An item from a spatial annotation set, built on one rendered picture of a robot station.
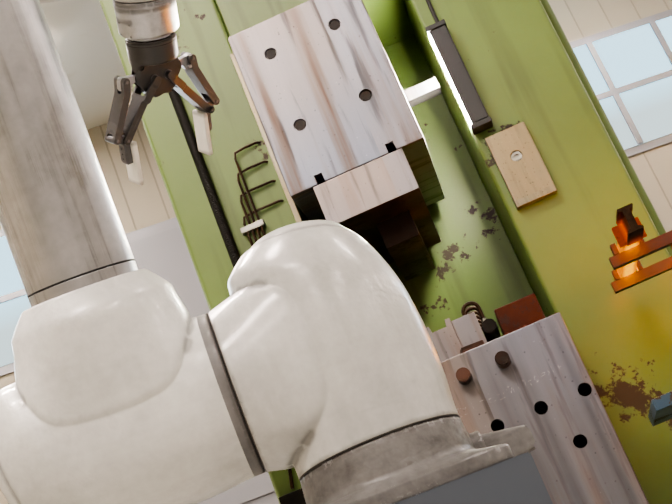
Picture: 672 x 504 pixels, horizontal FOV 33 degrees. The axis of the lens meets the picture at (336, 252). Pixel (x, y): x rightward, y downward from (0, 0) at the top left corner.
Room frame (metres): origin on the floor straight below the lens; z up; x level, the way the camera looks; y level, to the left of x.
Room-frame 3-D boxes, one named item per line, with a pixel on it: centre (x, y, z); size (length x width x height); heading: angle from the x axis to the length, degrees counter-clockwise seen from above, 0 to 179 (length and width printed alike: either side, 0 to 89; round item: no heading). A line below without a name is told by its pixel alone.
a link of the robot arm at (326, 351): (1.01, 0.04, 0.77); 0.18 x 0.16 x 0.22; 96
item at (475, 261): (2.67, -0.20, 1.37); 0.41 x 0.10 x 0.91; 85
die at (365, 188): (2.36, -0.12, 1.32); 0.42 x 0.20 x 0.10; 175
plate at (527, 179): (2.25, -0.43, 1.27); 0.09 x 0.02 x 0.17; 85
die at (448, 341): (2.36, -0.12, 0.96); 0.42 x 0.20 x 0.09; 175
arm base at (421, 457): (1.01, 0.01, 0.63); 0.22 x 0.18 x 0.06; 99
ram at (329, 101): (2.36, -0.17, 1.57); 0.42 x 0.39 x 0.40; 175
